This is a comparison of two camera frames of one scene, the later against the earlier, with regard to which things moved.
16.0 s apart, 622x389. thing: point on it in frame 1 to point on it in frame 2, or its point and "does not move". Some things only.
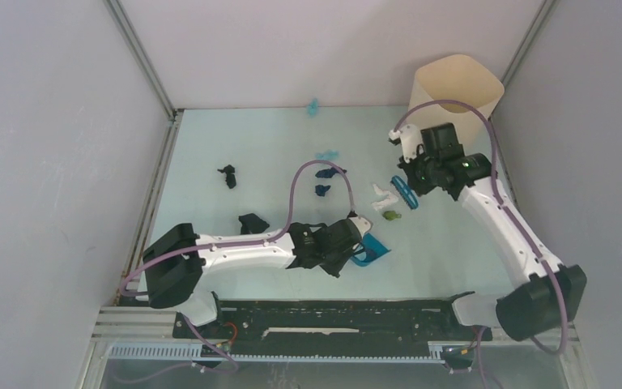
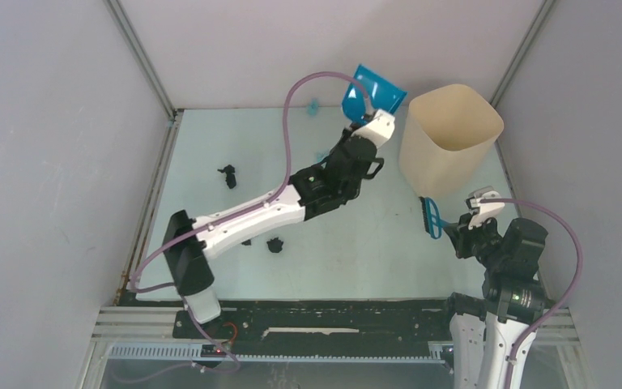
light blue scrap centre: (328, 155) does not move
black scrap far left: (229, 171) does not move
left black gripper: (334, 269) to (347, 133)
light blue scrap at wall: (313, 108) does not move
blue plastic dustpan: (372, 250) to (385, 96)
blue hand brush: (407, 194) to (432, 221)
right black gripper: (419, 188) to (460, 232)
